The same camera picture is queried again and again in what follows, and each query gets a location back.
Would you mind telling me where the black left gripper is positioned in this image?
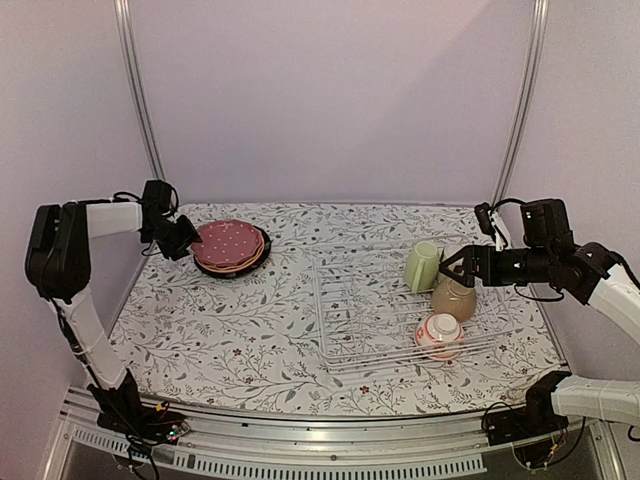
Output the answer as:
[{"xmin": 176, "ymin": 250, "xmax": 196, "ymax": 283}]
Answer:
[{"xmin": 142, "ymin": 213, "xmax": 202, "ymax": 260}]

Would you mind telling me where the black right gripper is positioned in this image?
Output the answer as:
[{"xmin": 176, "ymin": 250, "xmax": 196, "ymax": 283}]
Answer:
[{"xmin": 439, "ymin": 244, "xmax": 555, "ymax": 288}]

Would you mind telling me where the maroon polka dot plate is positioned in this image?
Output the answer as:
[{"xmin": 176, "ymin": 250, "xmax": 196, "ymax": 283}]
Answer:
[{"xmin": 191, "ymin": 220, "xmax": 264, "ymax": 267}]

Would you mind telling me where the yellow polka dot plate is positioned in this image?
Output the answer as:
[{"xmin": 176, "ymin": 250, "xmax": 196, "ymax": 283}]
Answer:
[{"xmin": 193, "ymin": 233, "xmax": 264, "ymax": 272}]

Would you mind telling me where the red patterned white bowl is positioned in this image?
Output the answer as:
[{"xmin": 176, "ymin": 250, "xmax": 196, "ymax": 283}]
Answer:
[{"xmin": 414, "ymin": 313, "xmax": 463, "ymax": 361}]

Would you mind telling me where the black rimmed white plate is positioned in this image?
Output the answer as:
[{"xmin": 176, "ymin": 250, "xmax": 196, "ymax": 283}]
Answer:
[{"xmin": 193, "ymin": 227, "xmax": 272, "ymax": 280}]

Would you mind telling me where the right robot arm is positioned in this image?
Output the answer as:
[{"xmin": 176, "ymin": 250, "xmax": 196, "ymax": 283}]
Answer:
[{"xmin": 439, "ymin": 199, "xmax": 639, "ymax": 436}]

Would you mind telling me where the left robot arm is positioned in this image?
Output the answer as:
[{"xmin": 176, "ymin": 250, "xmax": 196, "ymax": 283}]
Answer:
[{"xmin": 25, "ymin": 199, "xmax": 201, "ymax": 391}]

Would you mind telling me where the white brown cup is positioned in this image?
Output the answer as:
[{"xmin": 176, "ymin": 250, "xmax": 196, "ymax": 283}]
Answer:
[{"xmin": 436, "ymin": 244, "xmax": 463, "ymax": 283}]

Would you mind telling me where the beige ceramic bowl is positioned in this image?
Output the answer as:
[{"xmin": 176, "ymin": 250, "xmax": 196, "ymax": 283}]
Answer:
[{"xmin": 431, "ymin": 279, "xmax": 477, "ymax": 323}]

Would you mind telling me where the light green mug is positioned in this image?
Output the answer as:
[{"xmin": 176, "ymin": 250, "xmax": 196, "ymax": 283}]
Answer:
[{"xmin": 404, "ymin": 241, "xmax": 439, "ymax": 293}]

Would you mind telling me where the floral tablecloth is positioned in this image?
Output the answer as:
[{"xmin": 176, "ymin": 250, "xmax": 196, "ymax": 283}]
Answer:
[{"xmin": 110, "ymin": 203, "xmax": 566, "ymax": 417}]

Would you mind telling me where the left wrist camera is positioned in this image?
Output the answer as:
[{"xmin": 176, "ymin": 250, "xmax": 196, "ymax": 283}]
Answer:
[{"xmin": 142, "ymin": 180, "xmax": 176, "ymax": 210}]

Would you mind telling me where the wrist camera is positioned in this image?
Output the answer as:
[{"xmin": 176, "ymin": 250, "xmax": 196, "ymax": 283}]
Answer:
[
  {"xmin": 142, "ymin": 180, "xmax": 176, "ymax": 210},
  {"xmin": 474, "ymin": 202, "xmax": 512, "ymax": 251}
]

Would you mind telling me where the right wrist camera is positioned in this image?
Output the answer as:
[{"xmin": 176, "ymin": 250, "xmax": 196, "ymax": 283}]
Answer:
[{"xmin": 474, "ymin": 202, "xmax": 512, "ymax": 251}]

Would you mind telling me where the white wire dish rack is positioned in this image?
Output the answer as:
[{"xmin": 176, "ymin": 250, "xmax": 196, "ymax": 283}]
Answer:
[{"xmin": 311, "ymin": 239, "xmax": 515, "ymax": 372}]

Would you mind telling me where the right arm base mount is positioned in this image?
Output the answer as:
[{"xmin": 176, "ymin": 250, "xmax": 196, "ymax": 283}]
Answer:
[{"xmin": 481, "ymin": 401, "xmax": 569, "ymax": 446}]

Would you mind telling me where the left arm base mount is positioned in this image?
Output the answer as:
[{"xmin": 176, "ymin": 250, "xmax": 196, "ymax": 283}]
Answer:
[{"xmin": 97, "ymin": 399, "xmax": 191, "ymax": 446}]

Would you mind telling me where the aluminium front rail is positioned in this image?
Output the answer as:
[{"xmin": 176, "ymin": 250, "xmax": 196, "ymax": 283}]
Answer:
[{"xmin": 40, "ymin": 388, "xmax": 631, "ymax": 479}]

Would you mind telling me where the left aluminium frame post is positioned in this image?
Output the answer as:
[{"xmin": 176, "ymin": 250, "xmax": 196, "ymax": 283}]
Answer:
[{"xmin": 113, "ymin": 0, "xmax": 167, "ymax": 181}]

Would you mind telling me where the aluminium frame post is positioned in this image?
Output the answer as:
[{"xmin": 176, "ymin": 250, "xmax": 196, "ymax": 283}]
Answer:
[
  {"xmin": 492, "ymin": 0, "xmax": 549, "ymax": 203},
  {"xmin": 113, "ymin": 0, "xmax": 167, "ymax": 181}
]

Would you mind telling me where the right aluminium frame post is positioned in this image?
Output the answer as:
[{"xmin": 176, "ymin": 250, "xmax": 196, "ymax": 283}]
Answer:
[{"xmin": 492, "ymin": 0, "xmax": 549, "ymax": 203}]

